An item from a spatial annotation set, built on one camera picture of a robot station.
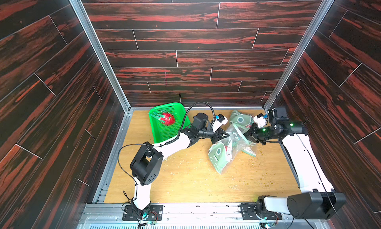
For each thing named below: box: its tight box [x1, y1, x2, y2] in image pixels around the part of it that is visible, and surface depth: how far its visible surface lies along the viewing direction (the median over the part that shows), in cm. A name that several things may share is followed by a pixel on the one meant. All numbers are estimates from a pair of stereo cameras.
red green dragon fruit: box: [147, 110, 176, 126], surface depth 106 cm
